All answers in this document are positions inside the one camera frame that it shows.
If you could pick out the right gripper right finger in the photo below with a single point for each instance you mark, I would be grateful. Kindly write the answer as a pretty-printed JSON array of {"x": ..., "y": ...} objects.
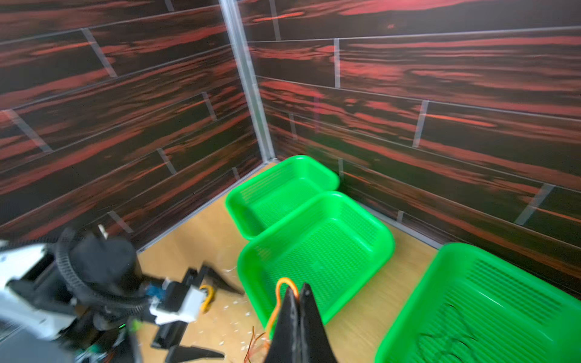
[{"x": 314, "y": 344}]

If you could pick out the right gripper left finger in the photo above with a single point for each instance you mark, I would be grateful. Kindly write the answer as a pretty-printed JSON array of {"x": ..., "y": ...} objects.
[{"x": 285, "y": 343}]

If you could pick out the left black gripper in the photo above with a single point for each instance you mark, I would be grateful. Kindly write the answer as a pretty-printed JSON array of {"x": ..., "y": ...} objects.
[{"x": 169, "y": 336}]

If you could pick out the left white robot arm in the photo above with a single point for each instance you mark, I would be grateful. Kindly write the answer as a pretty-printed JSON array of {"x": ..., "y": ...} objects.
[{"x": 88, "y": 293}]

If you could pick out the middle green basket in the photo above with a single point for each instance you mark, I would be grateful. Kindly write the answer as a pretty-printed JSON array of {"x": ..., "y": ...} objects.
[{"x": 331, "y": 243}]

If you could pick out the green basket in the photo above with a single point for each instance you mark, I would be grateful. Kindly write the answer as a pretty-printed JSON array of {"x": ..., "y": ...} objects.
[
  {"x": 264, "y": 200},
  {"x": 471, "y": 306},
  {"x": 331, "y": 243}
]

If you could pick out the right green basket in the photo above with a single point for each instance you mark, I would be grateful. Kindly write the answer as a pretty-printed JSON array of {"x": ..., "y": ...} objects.
[{"x": 471, "y": 306}]

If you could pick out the left green basket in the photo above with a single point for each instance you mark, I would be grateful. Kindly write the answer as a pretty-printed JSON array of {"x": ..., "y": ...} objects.
[{"x": 264, "y": 200}]

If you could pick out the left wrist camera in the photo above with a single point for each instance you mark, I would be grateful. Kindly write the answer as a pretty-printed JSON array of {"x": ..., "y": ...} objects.
[{"x": 174, "y": 301}]

